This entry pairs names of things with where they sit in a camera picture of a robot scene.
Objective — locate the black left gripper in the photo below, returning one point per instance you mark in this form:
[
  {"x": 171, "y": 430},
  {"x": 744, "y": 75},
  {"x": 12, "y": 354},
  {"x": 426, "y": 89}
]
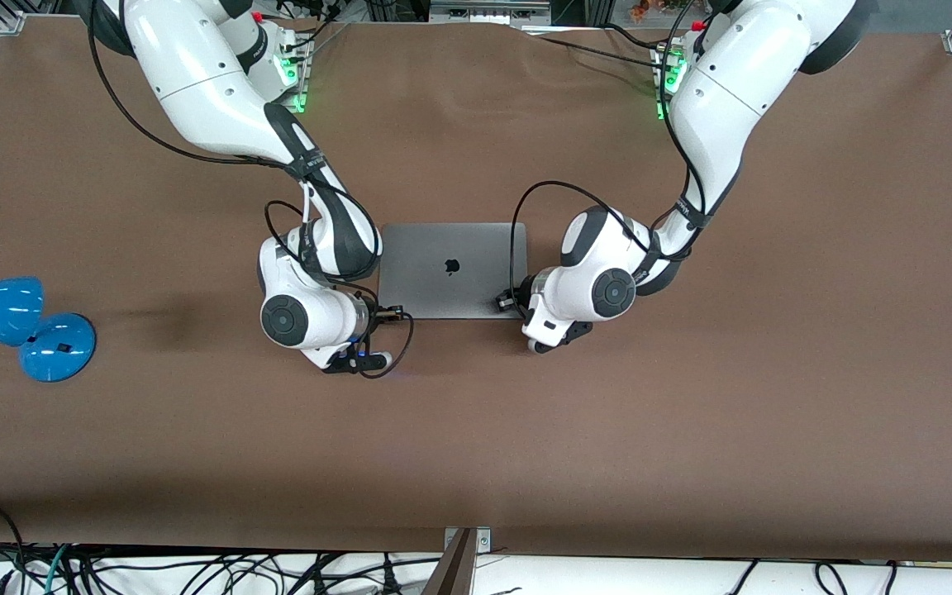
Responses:
[{"x": 512, "y": 302}]

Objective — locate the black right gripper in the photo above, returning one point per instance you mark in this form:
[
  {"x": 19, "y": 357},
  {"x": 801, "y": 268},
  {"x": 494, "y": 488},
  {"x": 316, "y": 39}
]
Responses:
[{"x": 380, "y": 315}]

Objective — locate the grey laptop computer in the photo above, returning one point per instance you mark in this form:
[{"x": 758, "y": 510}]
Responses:
[{"x": 451, "y": 248}]

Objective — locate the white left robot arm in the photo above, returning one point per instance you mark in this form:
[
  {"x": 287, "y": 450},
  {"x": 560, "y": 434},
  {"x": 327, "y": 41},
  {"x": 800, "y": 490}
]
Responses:
[{"x": 740, "y": 83}]

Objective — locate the brown table cover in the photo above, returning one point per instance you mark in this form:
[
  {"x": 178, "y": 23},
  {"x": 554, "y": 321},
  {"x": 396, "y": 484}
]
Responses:
[{"x": 691, "y": 413}]

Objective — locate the grey metal box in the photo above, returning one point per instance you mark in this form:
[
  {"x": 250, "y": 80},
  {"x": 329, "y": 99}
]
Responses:
[{"x": 488, "y": 11}]

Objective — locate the blue desk lamp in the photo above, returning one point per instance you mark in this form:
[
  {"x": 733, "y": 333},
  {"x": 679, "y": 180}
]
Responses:
[{"x": 54, "y": 351}]

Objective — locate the small metal table bracket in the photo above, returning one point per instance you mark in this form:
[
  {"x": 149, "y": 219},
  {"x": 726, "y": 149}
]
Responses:
[{"x": 484, "y": 541}]

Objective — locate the brown wooden post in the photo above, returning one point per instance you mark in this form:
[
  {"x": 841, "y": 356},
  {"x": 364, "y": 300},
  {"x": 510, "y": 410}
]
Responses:
[{"x": 453, "y": 574}]

